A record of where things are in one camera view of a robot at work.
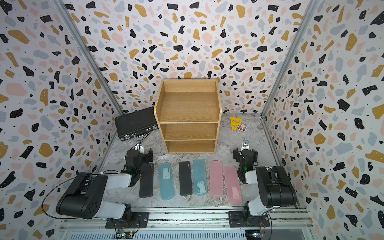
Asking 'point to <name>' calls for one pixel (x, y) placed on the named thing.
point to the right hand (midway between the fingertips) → (247, 148)
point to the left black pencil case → (146, 186)
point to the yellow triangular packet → (234, 122)
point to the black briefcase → (136, 123)
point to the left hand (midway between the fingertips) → (143, 148)
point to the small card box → (242, 127)
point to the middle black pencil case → (185, 179)
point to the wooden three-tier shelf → (189, 112)
